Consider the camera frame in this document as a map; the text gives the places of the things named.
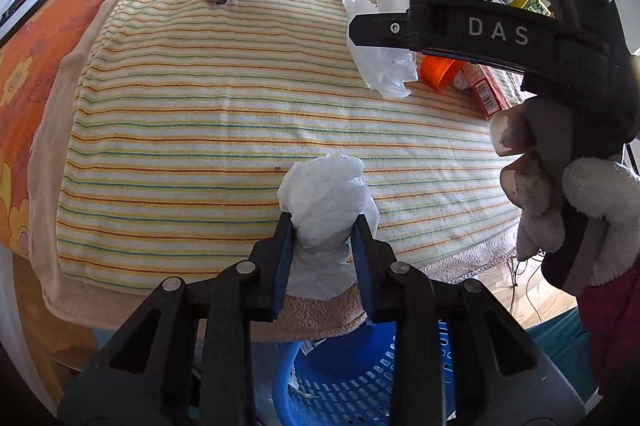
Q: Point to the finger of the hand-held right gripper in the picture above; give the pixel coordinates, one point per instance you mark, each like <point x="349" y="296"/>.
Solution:
<point x="380" y="28"/>

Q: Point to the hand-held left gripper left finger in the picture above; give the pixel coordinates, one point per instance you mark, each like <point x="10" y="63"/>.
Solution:
<point x="282" y="256"/>

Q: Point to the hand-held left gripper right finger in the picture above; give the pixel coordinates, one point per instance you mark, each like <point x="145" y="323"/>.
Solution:
<point x="362" y="256"/>

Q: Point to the red box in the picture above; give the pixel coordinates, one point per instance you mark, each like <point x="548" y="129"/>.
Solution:
<point x="487" y="93"/>

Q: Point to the white tissue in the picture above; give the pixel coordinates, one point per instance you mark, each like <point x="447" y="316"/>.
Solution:
<point x="325" y="196"/>

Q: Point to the blue plastic basket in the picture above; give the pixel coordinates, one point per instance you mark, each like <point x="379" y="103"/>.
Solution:
<point x="345" y="381"/>

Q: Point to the person's right hand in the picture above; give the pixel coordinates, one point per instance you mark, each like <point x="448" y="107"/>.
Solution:
<point x="610" y="196"/>

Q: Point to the yellow crate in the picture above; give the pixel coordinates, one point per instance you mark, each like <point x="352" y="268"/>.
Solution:
<point x="530" y="1"/>

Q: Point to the beige towel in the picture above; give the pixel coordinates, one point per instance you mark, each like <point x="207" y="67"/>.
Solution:
<point x="310" y="321"/>

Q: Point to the orange plastic cup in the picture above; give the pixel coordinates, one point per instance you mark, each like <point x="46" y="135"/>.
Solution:
<point x="437" y="73"/>

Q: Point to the striped blanket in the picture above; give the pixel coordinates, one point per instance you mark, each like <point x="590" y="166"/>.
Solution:
<point x="200" y="106"/>

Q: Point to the teal mat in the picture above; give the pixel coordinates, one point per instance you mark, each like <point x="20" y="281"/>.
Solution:
<point x="555" y="351"/>

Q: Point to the orange floral bedsheet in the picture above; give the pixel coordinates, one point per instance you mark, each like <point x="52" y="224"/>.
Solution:
<point x="30" y="81"/>

